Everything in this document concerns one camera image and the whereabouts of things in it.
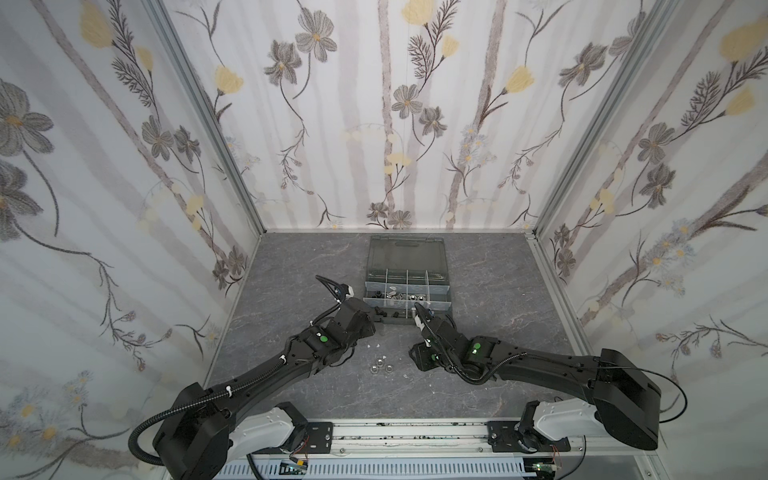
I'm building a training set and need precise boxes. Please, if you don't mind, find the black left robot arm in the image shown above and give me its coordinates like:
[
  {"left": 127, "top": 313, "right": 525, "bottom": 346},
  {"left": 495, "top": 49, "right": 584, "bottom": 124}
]
[{"left": 128, "top": 277, "right": 375, "bottom": 479}]

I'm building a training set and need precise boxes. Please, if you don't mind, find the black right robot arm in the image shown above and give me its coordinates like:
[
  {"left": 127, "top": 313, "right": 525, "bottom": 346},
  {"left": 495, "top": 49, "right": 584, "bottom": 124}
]
[{"left": 409, "top": 304, "right": 661, "bottom": 452}]

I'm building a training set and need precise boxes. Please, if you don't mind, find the green plastic organizer box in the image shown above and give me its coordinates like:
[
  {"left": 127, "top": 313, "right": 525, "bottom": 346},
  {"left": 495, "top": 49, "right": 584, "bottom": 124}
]
[{"left": 363, "top": 235, "right": 452, "bottom": 325}]

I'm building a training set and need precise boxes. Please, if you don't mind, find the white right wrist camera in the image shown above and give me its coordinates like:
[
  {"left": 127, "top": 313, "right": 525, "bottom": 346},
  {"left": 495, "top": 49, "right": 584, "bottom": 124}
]
[{"left": 418, "top": 322, "right": 433, "bottom": 348}]

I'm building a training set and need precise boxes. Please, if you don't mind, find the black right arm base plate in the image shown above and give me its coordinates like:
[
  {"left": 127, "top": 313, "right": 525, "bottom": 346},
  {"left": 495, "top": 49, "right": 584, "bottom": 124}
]
[{"left": 486, "top": 421, "right": 571, "bottom": 454}]

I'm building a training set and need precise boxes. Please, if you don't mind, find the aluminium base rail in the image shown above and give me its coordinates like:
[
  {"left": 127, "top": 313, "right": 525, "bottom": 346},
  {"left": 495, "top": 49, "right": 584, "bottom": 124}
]
[{"left": 225, "top": 413, "right": 639, "bottom": 461}]

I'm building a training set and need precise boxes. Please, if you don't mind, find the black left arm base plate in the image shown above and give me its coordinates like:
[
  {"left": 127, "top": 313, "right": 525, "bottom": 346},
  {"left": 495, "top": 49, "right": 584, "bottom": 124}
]
[{"left": 296, "top": 422, "right": 334, "bottom": 455}]

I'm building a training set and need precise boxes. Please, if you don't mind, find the white slotted cable duct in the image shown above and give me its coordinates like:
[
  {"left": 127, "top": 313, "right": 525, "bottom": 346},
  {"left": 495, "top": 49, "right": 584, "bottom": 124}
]
[{"left": 212, "top": 458, "right": 529, "bottom": 480}]

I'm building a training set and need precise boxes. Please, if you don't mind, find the black corrugated cable hose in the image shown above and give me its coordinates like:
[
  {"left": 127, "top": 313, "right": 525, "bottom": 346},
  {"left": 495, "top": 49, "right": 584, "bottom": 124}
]
[{"left": 127, "top": 359, "right": 289, "bottom": 468}]

